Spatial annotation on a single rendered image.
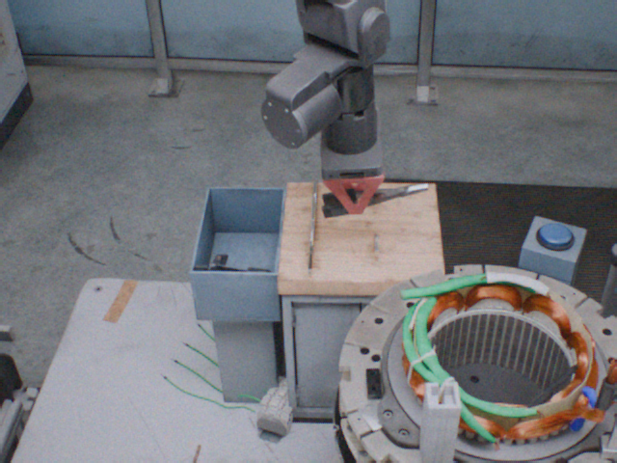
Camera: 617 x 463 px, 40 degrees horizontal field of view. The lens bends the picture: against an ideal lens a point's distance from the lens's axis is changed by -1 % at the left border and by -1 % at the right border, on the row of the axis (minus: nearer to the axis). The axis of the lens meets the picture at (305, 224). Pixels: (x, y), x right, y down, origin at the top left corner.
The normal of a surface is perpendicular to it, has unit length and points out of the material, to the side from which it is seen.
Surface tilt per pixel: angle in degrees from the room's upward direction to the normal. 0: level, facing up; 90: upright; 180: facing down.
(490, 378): 0
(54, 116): 0
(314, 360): 90
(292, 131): 95
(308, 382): 90
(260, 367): 90
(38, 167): 0
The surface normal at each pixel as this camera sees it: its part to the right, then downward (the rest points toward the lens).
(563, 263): -0.44, 0.60
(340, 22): -0.66, 0.62
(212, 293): -0.05, 0.65
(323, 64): -0.09, -0.71
